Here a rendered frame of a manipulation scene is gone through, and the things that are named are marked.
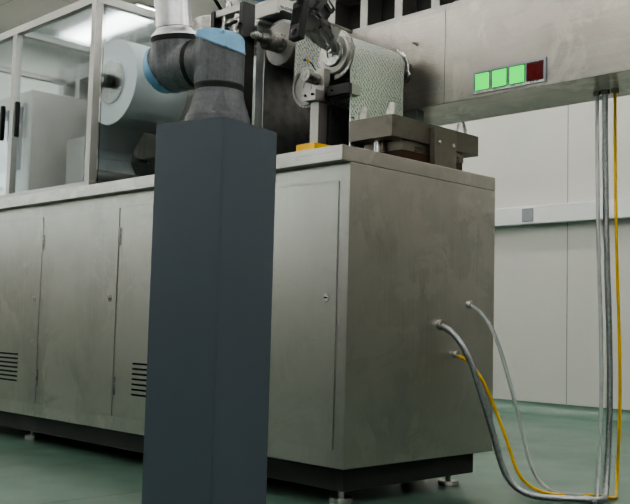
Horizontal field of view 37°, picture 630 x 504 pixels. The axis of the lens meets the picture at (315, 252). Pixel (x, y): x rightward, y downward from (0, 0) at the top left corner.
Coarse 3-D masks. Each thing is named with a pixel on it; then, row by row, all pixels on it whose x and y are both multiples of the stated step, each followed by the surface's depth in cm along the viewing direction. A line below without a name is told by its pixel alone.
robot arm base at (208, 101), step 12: (204, 84) 217; (216, 84) 216; (228, 84) 217; (240, 84) 220; (204, 96) 216; (216, 96) 216; (228, 96) 216; (240, 96) 219; (192, 108) 217; (204, 108) 215; (216, 108) 215; (228, 108) 215; (240, 108) 217; (240, 120) 216
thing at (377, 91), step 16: (352, 80) 278; (368, 80) 282; (384, 80) 288; (352, 96) 277; (368, 96) 282; (384, 96) 287; (400, 96) 293; (352, 112) 277; (384, 112) 287; (400, 112) 292
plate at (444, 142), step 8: (432, 128) 270; (440, 128) 271; (432, 136) 270; (440, 136) 271; (448, 136) 273; (456, 136) 276; (432, 144) 270; (440, 144) 270; (448, 144) 273; (456, 144) 276; (432, 152) 269; (440, 152) 270; (448, 152) 273; (432, 160) 269; (440, 160) 270; (448, 160) 273
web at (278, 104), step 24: (312, 48) 300; (360, 48) 281; (384, 48) 293; (264, 72) 305; (288, 72) 313; (384, 72) 288; (264, 96) 305; (288, 96) 312; (264, 120) 304; (288, 120) 312; (288, 144) 311
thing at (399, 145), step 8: (368, 144) 272; (384, 144) 268; (392, 144) 266; (400, 144) 263; (408, 144) 265; (416, 144) 268; (424, 144) 270; (384, 152) 268; (392, 152) 266; (400, 152) 264; (408, 152) 265; (416, 152) 268; (424, 152) 270; (456, 152) 281; (424, 160) 270; (456, 160) 282; (456, 168) 281
